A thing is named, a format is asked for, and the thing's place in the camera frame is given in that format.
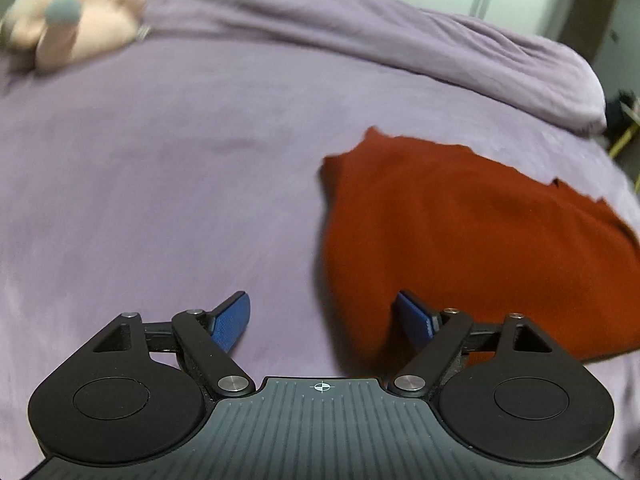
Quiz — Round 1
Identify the yellow side table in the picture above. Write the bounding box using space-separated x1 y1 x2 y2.
607 95 640 158

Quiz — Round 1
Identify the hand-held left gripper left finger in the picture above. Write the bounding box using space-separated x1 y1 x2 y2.
92 290 257 397

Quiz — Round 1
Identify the purple bed blanket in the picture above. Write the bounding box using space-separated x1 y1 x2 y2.
0 30 640 466

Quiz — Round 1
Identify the pink plush toy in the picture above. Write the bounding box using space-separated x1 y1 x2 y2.
0 0 153 75

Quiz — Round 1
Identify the purple bunched duvet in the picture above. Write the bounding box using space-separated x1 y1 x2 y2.
142 0 608 136

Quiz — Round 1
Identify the dark cloth pile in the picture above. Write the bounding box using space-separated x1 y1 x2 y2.
604 89 640 133

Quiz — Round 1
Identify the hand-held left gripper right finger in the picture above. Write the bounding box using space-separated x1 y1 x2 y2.
389 289 556 397

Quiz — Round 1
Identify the red buttoned knit cardigan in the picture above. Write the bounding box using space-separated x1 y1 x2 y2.
319 126 640 365

